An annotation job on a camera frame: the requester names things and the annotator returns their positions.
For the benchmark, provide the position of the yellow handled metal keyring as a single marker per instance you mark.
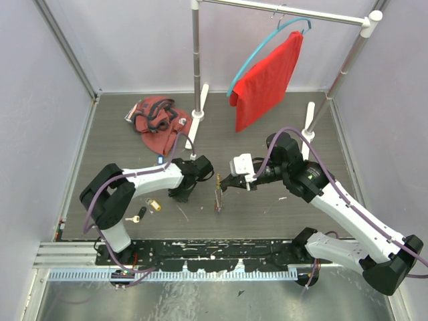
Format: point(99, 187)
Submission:
point(218, 194)

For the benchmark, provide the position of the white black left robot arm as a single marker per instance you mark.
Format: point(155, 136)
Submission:
point(109, 194)

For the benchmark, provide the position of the grey slotted cable duct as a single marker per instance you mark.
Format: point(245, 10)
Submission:
point(110, 274)

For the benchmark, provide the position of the maroon crumpled garment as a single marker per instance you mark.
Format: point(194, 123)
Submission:
point(158, 122)

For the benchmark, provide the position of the teal clothes hanger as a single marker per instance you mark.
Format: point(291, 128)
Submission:
point(280, 26)

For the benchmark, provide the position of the yellow tagged key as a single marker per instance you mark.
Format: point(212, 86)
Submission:
point(154, 204)

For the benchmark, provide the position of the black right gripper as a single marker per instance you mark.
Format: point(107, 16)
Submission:
point(235, 181)

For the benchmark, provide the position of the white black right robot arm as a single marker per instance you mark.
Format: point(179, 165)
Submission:
point(384, 257)

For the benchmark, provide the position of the black tagged key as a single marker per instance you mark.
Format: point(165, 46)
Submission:
point(136, 218)

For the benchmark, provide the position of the white metal clothes rack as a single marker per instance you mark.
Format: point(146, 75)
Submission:
point(367, 26)

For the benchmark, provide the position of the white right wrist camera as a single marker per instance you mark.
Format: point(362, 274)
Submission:
point(242, 171)

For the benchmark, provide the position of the blue tagged key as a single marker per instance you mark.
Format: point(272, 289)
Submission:
point(160, 160)

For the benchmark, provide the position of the red hanging cloth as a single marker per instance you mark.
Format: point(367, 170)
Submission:
point(264, 86)

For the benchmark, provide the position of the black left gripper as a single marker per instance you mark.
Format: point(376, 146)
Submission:
point(180, 196)

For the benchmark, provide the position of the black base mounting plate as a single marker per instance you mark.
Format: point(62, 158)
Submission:
point(213, 255)

